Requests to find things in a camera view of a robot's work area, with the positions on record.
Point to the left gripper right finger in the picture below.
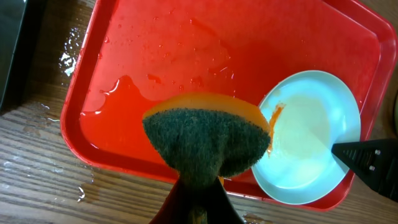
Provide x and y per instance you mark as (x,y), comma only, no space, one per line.
(374,162)

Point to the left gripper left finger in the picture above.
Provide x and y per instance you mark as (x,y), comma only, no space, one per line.
(210,205)

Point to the green orange sponge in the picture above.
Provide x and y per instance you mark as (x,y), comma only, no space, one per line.
(204,136)

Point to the pale blue plate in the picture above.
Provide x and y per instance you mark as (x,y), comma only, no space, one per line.
(308,113)

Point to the red plastic tray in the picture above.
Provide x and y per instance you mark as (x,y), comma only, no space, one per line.
(137,53)

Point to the black water tray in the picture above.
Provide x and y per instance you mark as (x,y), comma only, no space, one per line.
(21,21)

